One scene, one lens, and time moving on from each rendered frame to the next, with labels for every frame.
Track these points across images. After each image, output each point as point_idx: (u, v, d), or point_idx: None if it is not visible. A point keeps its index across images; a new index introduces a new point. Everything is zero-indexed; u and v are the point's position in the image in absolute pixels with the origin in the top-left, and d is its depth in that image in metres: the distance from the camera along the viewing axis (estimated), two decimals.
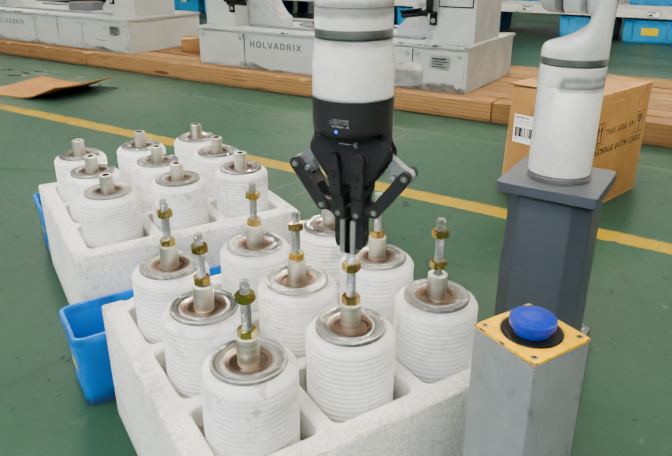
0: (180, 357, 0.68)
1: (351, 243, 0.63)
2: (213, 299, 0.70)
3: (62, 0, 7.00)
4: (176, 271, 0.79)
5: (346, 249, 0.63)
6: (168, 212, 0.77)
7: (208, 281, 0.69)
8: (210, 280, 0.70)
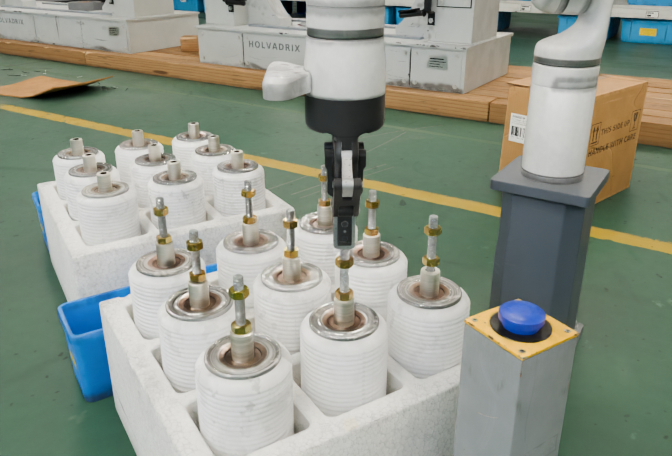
0: (176, 352, 0.69)
1: (354, 232, 0.65)
2: (208, 295, 0.71)
3: (62, 0, 7.01)
4: (172, 268, 0.79)
5: (353, 241, 0.65)
6: (164, 210, 0.78)
7: (203, 277, 0.70)
8: (205, 276, 0.71)
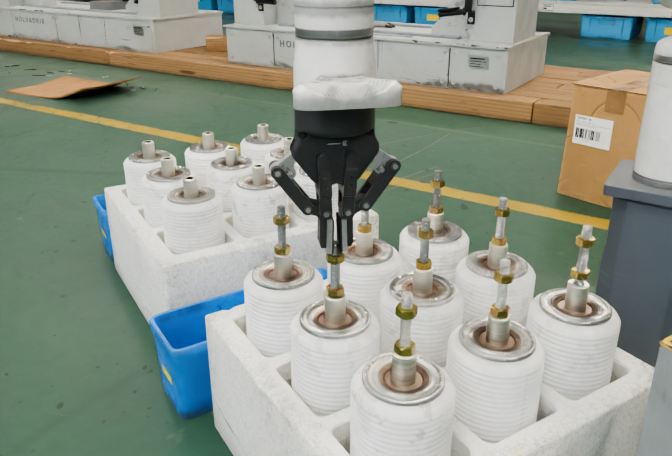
0: (315, 372, 0.65)
1: (326, 233, 0.65)
2: (345, 310, 0.67)
3: (74, 0, 6.97)
4: (292, 280, 0.75)
5: (337, 241, 0.65)
6: (286, 219, 0.73)
7: (327, 292, 0.66)
8: (332, 296, 0.65)
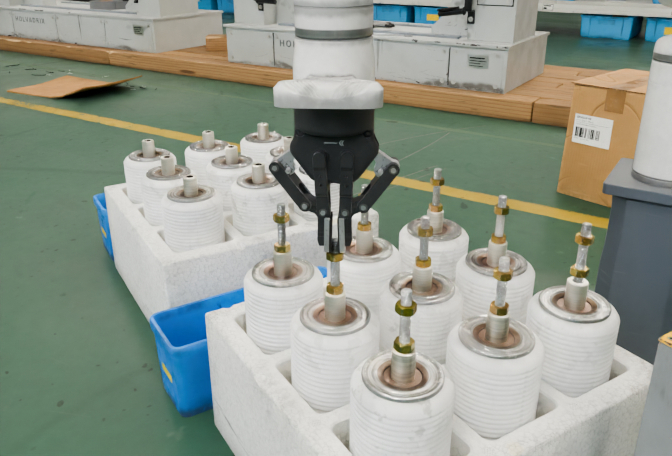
0: (315, 368, 0.65)
1: None
2: (345, 307, 0.67)
3: None
4: (292, 278, 0.75)
5: None
6: (286, 217, 0.73)
7: (340, 291, 0.66)
8: (343, 291, 0.66)
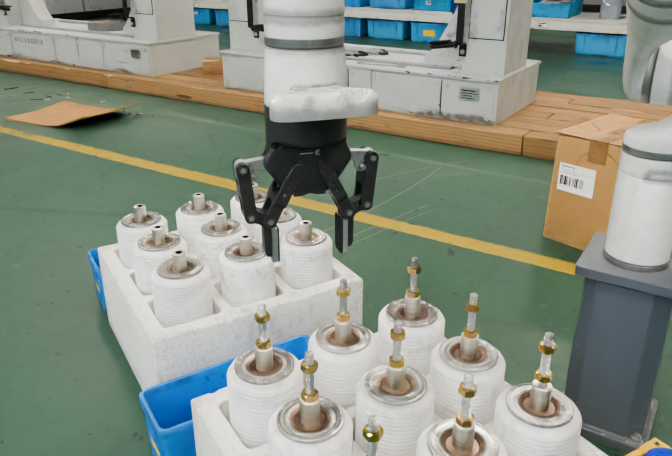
0: None
1: (271, 241, 0.63)
2: (319, 412, 0.71)
3: (73, 12, 7.01)
4: (272, 373, 0.79)
5: (335, 241, 0.65)
6: (266, 317, 0.77)
7: (312, 400, 0.69)
8: (316, 399, 0.70)
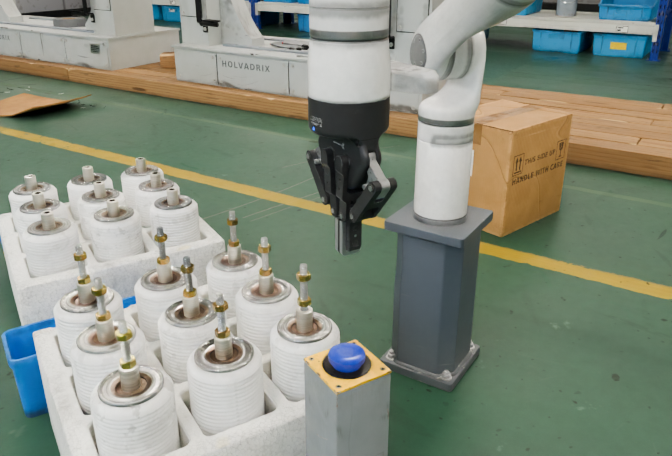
0: (81, 378, 0.83)
1: (340, 242, 0.63)
2: (112, 331, 0.84)
3: (53, 10, 7.14)
4: (91, 304, 0.92)
5: (339, 249, 0.63)
6: (82, 256, 0.91)
7: (103, 319, 0.83)
8: (108, 318, 0.83)
